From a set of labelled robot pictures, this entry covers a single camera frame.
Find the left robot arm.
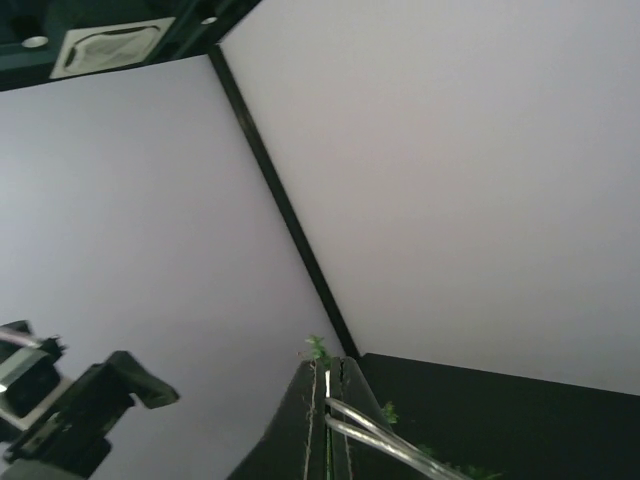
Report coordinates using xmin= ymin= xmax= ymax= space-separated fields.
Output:
xmin=1 ymin=320 xmax=180 ymax=479

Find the small green christmas tree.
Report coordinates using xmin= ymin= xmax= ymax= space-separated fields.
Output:
xmin=299 ymin=335 xmax=504 ymax=480

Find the left black frame post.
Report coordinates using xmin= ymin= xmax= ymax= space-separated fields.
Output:
xmin=208 ymin=45 xmax=361 ymax=360

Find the white bulb light string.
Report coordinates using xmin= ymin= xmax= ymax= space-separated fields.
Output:
xmin=322 ymin=370 xmax=476 ymax=480

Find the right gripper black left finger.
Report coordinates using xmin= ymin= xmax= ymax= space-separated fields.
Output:
xmin=229 ymin=361 xmax=327 ymax=480

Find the ceiling air vent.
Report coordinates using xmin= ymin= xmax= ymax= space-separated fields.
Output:
xmin=50 ymin=17 xmax=176 ymax=79

